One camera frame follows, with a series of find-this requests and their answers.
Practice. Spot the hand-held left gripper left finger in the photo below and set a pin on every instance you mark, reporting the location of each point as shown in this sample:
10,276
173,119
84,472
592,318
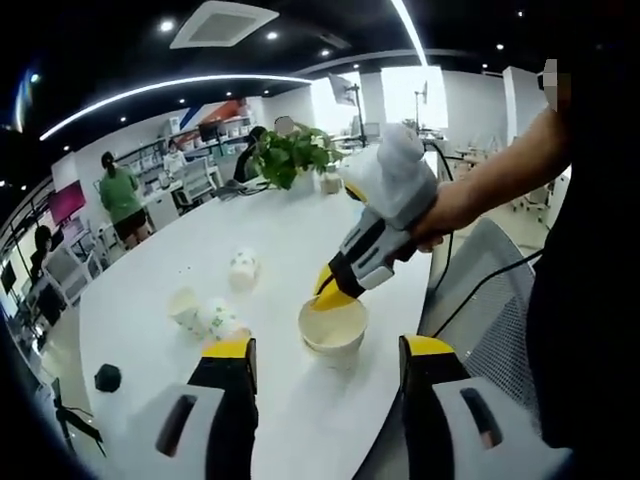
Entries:
190,435

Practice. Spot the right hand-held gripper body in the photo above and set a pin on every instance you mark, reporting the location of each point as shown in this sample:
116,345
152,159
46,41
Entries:
395,180

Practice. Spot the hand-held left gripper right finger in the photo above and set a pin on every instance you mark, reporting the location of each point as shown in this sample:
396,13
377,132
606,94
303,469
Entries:
450,435

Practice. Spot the stack of white paper cups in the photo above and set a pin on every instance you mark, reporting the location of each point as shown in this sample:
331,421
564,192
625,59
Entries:
330,325

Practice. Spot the green printed paper cup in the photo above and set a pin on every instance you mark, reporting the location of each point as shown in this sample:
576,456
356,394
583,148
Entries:
182,307
220,317
244,270

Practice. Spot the person's right hand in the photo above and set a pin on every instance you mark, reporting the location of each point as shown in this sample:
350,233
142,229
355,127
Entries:
447,215

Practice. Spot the glass jar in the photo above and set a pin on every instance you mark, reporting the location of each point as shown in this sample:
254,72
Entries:
331,185

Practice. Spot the small black object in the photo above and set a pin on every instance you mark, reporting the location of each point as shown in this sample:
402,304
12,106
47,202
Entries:
107,377

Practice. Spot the studio light on stand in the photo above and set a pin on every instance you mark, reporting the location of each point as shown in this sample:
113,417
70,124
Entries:
342,90

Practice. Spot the green potted plant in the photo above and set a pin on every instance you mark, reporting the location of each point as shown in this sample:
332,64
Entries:
285,160

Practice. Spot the dark grey bag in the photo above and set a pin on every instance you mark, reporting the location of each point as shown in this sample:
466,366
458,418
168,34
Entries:
232,189

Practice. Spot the black tripod stand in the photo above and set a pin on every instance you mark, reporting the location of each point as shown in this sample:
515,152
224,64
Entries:
57,390

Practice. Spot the straight ceiling light strip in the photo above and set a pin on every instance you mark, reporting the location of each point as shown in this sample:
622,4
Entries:
410,32

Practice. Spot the white office chair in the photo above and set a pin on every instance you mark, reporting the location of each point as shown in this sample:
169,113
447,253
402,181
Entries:
200,180
72,275

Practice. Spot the black monitor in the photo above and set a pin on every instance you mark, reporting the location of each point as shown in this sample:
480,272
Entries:
209,132

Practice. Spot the white counter cabinet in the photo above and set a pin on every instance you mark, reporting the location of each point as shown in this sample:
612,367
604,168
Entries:
162,205

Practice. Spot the person's dark clothed torso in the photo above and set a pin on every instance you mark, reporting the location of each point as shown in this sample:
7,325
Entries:
595,275

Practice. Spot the ceiling air conditioner vent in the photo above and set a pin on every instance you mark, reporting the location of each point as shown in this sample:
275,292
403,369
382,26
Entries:
225,22

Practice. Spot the curved ceiling light strip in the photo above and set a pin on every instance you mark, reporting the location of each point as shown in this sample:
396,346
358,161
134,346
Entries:
150,91

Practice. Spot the pink monitor screen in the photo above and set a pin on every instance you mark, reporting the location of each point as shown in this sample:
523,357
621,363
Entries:
67,202

